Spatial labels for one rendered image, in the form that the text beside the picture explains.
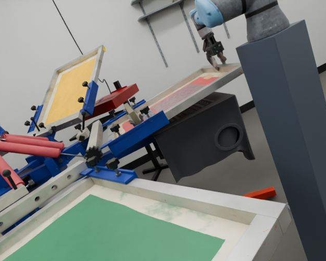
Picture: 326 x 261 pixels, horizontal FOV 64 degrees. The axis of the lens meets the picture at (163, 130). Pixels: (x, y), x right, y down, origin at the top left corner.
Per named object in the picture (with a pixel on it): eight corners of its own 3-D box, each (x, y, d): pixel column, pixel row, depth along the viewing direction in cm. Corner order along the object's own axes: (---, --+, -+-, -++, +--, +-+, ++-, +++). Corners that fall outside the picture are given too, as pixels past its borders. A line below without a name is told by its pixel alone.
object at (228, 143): (246, 150, 153) (225, 95, 143) (254, 154, 144) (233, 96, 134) (177, 187, 148) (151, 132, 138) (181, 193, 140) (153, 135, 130)
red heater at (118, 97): (106, 105, 301) (102, 96, 298) (139, 91, 283) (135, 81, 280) (78, 125, 248) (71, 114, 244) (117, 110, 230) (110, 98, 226)
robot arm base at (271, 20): (298, 21, 93) (291, -7, 91) (272, 35, 88) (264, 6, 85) (264, 32, 107) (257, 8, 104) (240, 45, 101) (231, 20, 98)
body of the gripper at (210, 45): (213, 57, 144) (204, 37, 141) (208, 58, 152) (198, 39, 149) (225, 50, 145) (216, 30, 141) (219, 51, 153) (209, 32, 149)
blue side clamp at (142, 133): (167, 120, 127) (160, 108, 125) (169, 122, 122) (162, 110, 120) (114, 153, 124) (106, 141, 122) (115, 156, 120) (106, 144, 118)
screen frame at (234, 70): (206, 70, 182) (204, 66, 181) (251, 68, 127) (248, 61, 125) (109, 129, 176) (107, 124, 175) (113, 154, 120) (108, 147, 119)
